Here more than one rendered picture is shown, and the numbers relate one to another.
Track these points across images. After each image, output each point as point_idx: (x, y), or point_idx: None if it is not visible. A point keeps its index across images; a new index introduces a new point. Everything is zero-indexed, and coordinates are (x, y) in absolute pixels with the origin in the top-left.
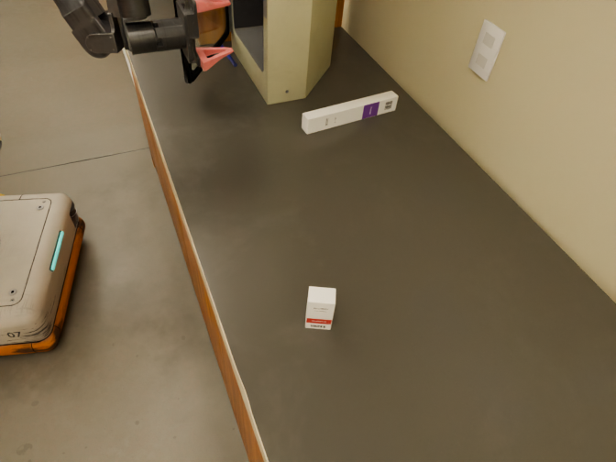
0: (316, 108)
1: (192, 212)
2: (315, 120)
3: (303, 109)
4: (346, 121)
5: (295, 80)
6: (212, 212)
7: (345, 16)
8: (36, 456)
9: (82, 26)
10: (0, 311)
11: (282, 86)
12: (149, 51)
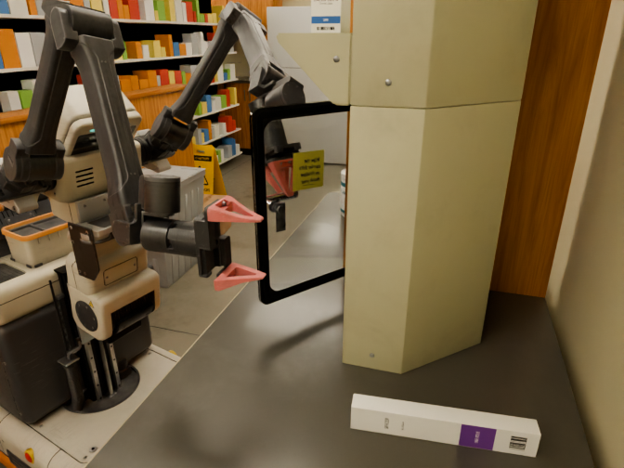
0: (402, 396)
1: (100, 464)
2: (365, 413)
3: (383, 389)
4: (424, 435)
5: (385, 344)
6: None
7: (558, 286)
8: None
9: (114, 211)
10: (69, 462)
11: (365, 345)
12: (162, 252)
